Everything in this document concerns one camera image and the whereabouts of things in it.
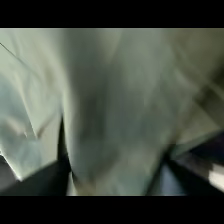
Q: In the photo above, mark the pale grey-green garment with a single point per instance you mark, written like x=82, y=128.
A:
x=120, y=100

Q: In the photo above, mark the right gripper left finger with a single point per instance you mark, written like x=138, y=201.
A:
x=50, y=181

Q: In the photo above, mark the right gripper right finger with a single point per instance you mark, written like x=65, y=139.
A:
x=166, y=183

